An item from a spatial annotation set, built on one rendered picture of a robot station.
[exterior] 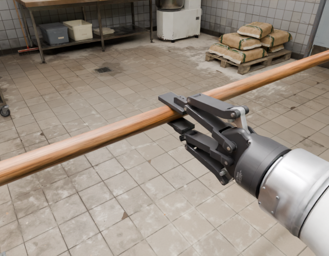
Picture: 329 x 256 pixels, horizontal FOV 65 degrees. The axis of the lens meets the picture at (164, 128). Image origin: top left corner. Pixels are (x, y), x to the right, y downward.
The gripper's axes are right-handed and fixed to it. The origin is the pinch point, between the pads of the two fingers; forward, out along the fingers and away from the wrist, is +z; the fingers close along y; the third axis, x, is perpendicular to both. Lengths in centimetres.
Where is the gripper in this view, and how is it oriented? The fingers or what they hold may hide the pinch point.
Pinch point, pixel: (175, 112)
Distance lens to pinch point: 46.1
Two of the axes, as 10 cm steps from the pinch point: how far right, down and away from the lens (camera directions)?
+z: -5.9, -4.4, 6.8
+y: 0.0, 8.4, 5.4
